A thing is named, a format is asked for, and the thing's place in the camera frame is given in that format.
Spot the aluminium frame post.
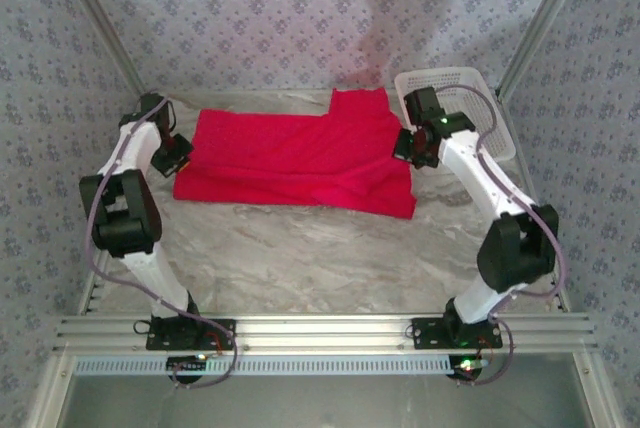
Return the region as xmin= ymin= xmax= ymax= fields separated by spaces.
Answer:
xmin=496 ymin=0 xmax=597 ymax=99
xmin=49 ymin=0 xmax=152 ymax=99

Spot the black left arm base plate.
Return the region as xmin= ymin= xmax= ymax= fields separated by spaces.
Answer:
xmin=146 ymin=317 xmax=237 ymax=352

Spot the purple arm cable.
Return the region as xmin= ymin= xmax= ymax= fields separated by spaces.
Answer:
xmin=432 ymin=85 xmax=569 ymax=387
xmin=85 ymin=95 xmax=242 ymax=390

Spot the red t-shirt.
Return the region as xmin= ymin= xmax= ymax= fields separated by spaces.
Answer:
xmin=172 ymin=87 xmax=418 ymax=220

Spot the aluminium mounting rail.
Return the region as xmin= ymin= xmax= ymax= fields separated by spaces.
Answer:
xmin=52 ymin=312 xmax=599 ymax=353

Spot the aluminium frame leg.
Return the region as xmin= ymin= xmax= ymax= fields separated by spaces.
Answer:
xmin=572 ymin=351 xmax=621 ymax=428
xmin=24 ymin=352 xmax=76 ymax=428

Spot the white perforated plastic basket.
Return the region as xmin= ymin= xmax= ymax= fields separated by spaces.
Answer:
xmin=394 ymin=66 xmax=518 ymax=165

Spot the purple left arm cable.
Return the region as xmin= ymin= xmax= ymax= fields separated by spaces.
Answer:
xmin=85 ymin=95 xmax=242 ymax=390

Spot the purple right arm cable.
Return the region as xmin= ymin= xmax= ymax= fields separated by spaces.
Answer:
xmin=432 ymin=85 xmax=569 ymax=387

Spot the aluminium table side rail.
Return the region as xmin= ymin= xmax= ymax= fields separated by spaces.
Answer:
xmin=498 ymin=92 xmax=571 ymax=313
xmin=77 ymin=92 xmax=151 ymax=317

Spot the grey slotted cable duct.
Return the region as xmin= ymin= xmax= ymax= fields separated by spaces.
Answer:
xmin=73 ymin=353 xmax=494 ymax=378

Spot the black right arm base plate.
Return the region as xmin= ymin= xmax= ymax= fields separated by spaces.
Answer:
xmin=410 ymin=316 xmax=504 ymax=351

